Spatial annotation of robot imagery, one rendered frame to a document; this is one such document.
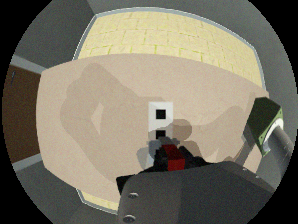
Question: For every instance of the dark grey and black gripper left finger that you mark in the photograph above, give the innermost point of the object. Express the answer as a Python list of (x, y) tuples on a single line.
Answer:
[(160, 164)]

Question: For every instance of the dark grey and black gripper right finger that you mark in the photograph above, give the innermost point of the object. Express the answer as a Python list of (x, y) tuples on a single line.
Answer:
[(190, 160)]

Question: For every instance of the grey and red pin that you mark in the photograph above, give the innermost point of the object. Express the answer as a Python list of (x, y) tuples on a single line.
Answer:
[(176, 160)]

